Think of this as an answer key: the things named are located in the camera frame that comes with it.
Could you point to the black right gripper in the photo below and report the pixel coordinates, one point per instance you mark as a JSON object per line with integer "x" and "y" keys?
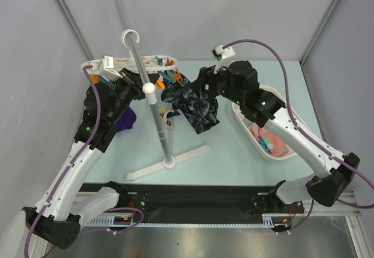
{"x": 205, "y": 80}

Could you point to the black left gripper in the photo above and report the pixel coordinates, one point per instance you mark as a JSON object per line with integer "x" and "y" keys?
{"x": 129, "y": 75}

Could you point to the dark patterned sock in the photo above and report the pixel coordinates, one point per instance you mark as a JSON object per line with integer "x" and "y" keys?
{"x": 200, "y": 112}

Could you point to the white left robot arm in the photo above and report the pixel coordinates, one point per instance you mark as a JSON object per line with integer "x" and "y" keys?
{"x": 54, "y": 218}

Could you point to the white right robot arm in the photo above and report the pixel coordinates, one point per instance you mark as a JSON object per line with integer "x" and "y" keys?
{"x": 332, "y": 170}

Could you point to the grey white hanger stand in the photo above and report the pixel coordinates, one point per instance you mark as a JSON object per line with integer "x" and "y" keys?
{"x": 130, "y": 39}

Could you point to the purple sock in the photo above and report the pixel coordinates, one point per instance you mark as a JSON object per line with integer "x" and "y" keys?
{"x": 126, "y": 120}

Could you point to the white sock label tag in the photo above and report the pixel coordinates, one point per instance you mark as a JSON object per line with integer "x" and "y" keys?
{"x": 167, "y": 117}

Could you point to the white perforated basket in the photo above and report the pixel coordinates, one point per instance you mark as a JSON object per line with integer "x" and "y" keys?
{"x": 244, "y": 124}

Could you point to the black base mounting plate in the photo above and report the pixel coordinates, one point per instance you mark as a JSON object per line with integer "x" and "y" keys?
{"x": 197, "y": 204}

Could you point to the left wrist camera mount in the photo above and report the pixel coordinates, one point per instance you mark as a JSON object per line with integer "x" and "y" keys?
{"x": 103, "y": 67}

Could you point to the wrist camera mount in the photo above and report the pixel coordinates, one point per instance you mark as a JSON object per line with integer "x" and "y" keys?
{"x": 223, "y": 57}
{"x": 103, "y": 67}

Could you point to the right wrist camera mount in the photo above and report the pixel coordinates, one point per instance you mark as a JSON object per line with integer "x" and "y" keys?
{"x": 223, "y": 57}

